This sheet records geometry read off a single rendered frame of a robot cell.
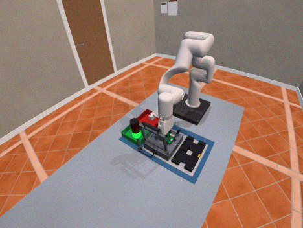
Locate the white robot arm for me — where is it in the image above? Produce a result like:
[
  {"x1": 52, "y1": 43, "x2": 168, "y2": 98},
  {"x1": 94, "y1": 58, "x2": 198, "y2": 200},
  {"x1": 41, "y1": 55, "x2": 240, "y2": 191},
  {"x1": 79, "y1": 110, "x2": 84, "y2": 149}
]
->
[{"x1": 148, "y1": 32, "x2": 215, "y2": 120}]

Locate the green circuit board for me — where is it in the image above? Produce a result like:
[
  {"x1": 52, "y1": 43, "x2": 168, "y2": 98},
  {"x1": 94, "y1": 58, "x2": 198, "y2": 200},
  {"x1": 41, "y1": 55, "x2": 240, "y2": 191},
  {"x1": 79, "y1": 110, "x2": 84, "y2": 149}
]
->
[{"x1": 166, "y1": 132, "x2": 175, "y2": 144}]

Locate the red bin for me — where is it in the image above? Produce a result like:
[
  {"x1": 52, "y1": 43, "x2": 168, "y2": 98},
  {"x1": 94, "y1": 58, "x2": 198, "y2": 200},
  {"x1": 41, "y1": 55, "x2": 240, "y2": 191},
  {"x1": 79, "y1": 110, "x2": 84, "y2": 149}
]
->
[{"x1": 137, "y1": 109, "x2": 159, "y2": 128}]

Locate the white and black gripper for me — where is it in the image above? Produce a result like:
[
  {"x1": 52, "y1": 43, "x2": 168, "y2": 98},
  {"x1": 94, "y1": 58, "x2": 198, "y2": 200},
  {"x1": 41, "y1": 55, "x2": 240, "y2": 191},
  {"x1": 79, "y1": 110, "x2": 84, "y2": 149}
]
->
[{"x1": 158, "y1": 116, "x2": 174, "y2": 135}]

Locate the green bin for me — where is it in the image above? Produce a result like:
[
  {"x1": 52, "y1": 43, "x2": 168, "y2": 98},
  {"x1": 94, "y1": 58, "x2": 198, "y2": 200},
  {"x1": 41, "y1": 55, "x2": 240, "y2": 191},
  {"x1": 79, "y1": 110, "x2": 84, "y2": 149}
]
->
[{"x1": 121, "y1": 124, "x2": 144, "y2": 146}]

